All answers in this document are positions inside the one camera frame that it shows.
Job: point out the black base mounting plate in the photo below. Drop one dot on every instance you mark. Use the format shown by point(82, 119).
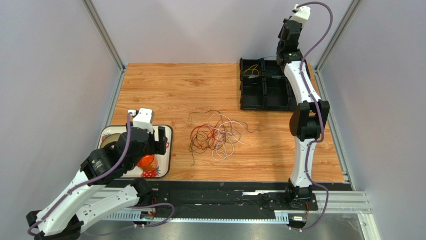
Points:
point(226, 200)

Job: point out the strawberry pattern tray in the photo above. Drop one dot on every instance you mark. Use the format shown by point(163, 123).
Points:
point(164, 161)

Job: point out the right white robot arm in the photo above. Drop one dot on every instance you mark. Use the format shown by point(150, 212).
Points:
point(309, 119)

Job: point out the black six-compartment bin organizer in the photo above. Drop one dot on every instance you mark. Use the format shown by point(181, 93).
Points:
point(264, 87)

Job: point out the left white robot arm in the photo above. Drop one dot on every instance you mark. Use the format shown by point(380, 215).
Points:
point(70, 214)

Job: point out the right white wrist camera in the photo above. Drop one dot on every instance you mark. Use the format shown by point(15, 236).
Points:
point(301, 14)

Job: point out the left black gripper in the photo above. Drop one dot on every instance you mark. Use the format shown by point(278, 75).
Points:
point(159, 147)

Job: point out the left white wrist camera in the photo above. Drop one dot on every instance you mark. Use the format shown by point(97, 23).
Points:
point(143, 119)

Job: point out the grey ceramic bowl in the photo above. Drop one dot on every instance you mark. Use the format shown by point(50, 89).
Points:
point(109, 139)

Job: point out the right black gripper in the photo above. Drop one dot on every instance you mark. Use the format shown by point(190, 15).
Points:
point(289, 25)

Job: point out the orange transparent cup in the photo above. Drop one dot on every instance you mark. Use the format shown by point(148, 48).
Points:
point(148, 163)

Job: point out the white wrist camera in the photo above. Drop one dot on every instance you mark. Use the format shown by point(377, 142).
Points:
point(301, 14)
point(143, 119)

